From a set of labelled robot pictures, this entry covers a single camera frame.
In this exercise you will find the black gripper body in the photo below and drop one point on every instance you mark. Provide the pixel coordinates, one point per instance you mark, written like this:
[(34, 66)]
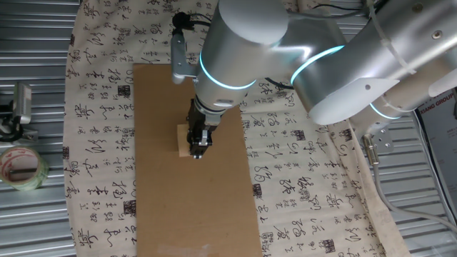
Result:
[(200, 119)]

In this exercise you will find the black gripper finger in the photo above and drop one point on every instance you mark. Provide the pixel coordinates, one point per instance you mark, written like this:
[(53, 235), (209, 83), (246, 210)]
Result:
[(200, 144)]

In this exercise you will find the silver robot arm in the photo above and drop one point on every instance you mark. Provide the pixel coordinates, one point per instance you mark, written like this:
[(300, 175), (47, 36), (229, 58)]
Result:
[(321, 71)]

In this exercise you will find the brown cardboard sheet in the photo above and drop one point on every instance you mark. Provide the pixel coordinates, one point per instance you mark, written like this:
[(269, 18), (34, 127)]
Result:
[(196, 200)]

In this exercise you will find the white calligraphy print cloth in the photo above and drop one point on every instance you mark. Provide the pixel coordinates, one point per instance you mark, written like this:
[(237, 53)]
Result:
[(303, 178)]

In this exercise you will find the clear packing tape roll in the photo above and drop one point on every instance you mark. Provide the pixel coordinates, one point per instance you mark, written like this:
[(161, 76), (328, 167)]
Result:
[(40, 175)]

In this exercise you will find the white zip tie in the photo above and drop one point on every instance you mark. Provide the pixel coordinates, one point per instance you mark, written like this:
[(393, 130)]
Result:
[(392, 50)]

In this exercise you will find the dark printed poster board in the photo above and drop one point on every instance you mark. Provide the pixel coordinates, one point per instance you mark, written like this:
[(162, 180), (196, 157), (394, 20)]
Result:
[(439, 142)]

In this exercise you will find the silver finned camera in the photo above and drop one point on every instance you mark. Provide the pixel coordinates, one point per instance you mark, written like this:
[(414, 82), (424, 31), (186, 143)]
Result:
[(22, 101)]

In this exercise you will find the silver metal bracket plate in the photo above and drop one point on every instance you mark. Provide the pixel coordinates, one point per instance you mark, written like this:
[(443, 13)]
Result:
[(383, 141)]

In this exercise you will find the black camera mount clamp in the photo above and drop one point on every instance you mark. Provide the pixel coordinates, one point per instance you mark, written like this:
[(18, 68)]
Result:
[(9, 133)]

